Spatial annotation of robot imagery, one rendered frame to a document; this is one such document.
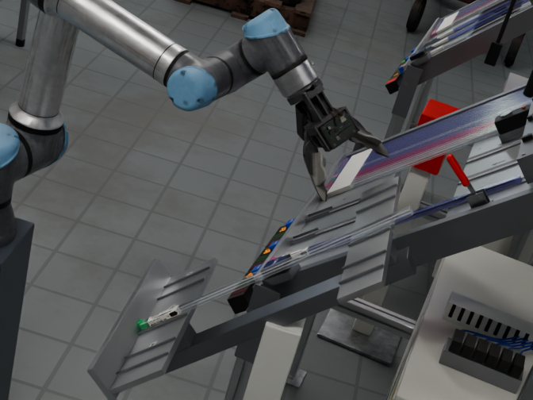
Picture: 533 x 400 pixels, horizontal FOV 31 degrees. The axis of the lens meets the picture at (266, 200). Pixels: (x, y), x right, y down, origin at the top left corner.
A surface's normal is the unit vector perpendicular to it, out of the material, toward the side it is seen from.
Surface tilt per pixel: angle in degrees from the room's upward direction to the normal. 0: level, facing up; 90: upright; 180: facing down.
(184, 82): 90
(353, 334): 0
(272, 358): 90
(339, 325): 0
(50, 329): 0
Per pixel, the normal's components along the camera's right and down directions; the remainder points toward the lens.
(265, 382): -0.19, 0.44
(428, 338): 0.24, -0.85
